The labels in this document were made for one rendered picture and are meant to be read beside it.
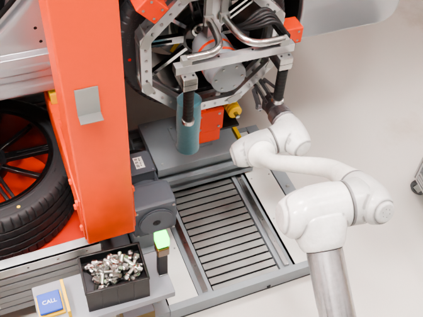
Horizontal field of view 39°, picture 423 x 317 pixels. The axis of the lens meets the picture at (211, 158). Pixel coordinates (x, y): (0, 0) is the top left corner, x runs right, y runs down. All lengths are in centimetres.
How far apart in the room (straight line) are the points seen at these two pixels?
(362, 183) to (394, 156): 146
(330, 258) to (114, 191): 67
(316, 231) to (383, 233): 123
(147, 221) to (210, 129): 46
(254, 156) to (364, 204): 55
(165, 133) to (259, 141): 74
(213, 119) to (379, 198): 93
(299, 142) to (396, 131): 123
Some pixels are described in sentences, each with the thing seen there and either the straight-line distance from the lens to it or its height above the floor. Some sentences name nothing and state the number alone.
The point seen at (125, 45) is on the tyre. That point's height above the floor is 89.
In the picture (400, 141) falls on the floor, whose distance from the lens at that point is 324.
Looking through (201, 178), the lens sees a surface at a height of 14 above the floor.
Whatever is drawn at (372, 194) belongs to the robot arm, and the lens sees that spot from 167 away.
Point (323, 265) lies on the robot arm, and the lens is 164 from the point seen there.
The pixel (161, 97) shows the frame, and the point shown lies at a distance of 223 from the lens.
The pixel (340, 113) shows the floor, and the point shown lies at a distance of 329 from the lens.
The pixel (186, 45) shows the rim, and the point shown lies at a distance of 224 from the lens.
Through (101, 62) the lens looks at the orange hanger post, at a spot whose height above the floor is 125.
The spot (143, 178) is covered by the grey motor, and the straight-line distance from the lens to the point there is 233.
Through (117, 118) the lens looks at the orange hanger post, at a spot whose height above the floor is 106.
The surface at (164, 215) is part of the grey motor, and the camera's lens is 227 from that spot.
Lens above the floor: 218
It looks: 48 degrees down
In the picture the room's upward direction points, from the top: 5 degrees clockwise
